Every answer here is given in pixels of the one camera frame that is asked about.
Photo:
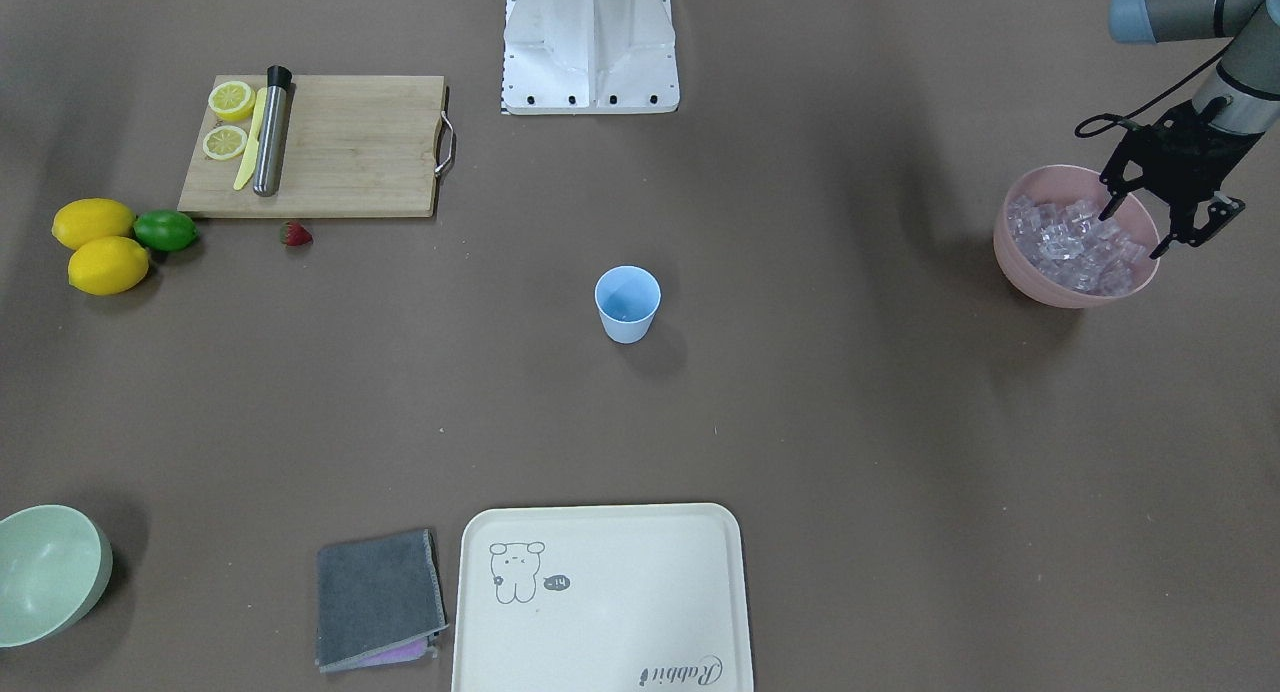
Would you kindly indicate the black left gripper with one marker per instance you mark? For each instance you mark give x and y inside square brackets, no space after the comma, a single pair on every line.
[1197,155]

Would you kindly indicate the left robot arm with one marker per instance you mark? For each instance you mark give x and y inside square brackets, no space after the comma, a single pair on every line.
[1246,71]

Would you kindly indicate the clear ice cubes pile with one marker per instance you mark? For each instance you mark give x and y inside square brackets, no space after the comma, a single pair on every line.
[1070,247]

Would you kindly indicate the light blue plastic cup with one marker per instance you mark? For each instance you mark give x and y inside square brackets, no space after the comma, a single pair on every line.
[626,299]

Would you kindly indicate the pink bowl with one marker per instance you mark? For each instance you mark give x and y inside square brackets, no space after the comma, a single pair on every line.
[1063,184]

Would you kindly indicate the cream rabbit tray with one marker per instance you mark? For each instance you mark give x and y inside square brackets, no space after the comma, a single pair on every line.
[603,598]

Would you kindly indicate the wooden cutting board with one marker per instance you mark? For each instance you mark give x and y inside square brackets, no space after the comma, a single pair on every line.
[356,146]

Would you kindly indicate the red strawberry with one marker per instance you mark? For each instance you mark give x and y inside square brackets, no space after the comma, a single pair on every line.
[294,234]

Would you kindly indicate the grey folded cloth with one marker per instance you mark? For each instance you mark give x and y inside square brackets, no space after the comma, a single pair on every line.
[379,602]

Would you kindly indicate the steel muddler rod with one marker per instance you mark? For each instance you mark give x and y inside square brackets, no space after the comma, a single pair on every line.
[272,131]

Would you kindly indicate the yellow plastic knife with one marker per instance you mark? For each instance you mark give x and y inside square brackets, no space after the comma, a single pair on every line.
[248,162]

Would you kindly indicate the lemon half upper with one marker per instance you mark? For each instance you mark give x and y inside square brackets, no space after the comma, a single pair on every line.
[232,101]

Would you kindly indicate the lemon half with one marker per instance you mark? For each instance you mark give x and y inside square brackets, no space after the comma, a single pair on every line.
[224,142]
[232,101]

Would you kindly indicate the lemon half lower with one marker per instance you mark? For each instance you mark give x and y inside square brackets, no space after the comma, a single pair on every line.
[224,142]

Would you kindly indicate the green lime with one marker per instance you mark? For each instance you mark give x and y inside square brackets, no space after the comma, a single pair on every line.
[165,230]

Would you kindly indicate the yellow lemon lower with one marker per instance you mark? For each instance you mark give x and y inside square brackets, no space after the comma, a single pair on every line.
[108,265]

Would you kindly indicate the yellow lemon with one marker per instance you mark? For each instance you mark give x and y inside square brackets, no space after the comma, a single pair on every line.
[84,220]
[108,265]

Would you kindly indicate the yellow lemon upper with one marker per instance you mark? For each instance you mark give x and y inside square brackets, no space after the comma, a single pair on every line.
[84,220]

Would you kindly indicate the mint green bowl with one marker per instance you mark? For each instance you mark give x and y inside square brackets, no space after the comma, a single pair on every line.
[55,566]

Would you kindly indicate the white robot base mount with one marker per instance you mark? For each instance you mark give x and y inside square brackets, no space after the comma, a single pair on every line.
[589,57]

